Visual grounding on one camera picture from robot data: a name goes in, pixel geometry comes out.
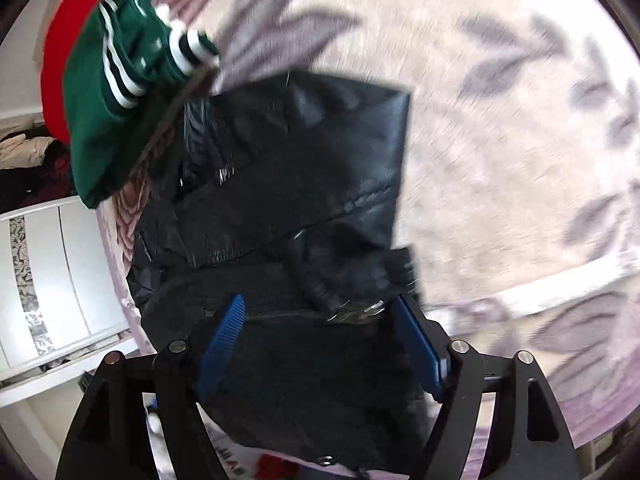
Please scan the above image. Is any black leather jacket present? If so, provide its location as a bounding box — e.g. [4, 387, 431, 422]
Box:
[125, 69, 436, 476]

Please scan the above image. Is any beige garment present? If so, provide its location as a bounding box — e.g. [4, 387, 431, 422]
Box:
[0, 132, 51, 171]

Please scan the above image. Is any floral plush bedspread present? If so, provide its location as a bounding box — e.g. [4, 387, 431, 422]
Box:
[95, 0, 640, 480]

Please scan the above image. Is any red garment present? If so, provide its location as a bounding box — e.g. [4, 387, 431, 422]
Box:
[41, 0, 161, 143]

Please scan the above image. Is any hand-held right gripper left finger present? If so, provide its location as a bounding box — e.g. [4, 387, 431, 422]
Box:
[55, 294, 247, 480]

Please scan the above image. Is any green white-striped garment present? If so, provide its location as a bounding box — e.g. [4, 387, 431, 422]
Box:
[62, 0, 221, 210]

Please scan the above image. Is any white red printed cloth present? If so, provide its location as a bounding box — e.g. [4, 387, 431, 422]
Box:
[145, 395, 361, 480]

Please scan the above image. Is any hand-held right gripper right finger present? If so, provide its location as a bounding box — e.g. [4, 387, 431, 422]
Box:
[392, 292, 583, 480]

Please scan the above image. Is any dark red clothes pile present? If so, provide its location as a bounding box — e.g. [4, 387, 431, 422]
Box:
[0, 140, 78, 213]

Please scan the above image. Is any white wardrobe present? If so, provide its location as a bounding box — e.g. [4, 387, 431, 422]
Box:
[0, 195, 141, 396]

